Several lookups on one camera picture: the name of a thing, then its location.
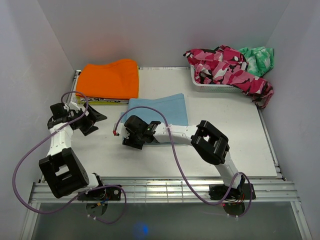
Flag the white plastic basket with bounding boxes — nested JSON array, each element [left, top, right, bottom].
[[190, 66, 243, 93]]

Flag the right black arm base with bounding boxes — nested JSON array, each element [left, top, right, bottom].
[[208, 183, 256, 201]]

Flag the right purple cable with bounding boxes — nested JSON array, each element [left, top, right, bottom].
[[112, 106, 253, 219]]

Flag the folded orange trousers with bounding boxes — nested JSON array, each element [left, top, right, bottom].
[[75, 59, 139, 100]]

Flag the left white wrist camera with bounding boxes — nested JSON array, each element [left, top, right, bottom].
[[64, 100, 82, 112]]

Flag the purple cable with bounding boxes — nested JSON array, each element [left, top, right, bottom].
[[112, 106, 253, 219], [11, 90, 127, 225]]

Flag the light blue trousers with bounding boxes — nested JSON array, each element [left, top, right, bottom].
[[127, 93, 189, 145]]

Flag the green tie-dye trousers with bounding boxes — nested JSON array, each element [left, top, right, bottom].
[[238, 46, 275, 77]]

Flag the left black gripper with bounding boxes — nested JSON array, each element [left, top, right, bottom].
[[72, 102, 107, 136]]

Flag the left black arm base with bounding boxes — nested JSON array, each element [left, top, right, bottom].
[[77, 185, 122, 202]]

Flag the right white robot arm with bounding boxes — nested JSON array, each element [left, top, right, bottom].
[[119, 115, 245, 199]]

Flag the pink camouflage trousers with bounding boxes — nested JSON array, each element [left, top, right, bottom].
[[183, 45, 274, 109]]

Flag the aluminium mounting rail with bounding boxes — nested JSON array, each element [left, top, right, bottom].
[[29, 177, 300, 204]]

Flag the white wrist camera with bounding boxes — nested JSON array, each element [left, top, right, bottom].
[[112, 123, 130, 139], [64, 100, 82, 112]]

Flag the folded yellow patterned trousers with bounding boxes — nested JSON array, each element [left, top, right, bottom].
[[75, 70, 139, 105]]

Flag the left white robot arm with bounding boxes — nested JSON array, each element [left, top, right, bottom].
[[38, 102, 107, 200]]

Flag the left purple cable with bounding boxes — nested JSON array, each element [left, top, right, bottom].
[[11, 90, 127, 225]]

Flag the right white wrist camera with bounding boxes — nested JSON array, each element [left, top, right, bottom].
[[112, 123, 130, 139]]

